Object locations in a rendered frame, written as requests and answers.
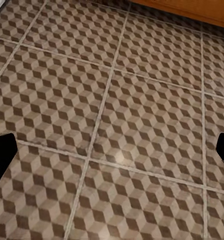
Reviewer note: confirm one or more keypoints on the cabinet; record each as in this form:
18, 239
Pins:
208, 11

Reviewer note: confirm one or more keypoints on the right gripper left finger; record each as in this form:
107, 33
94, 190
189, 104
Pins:
8, 149

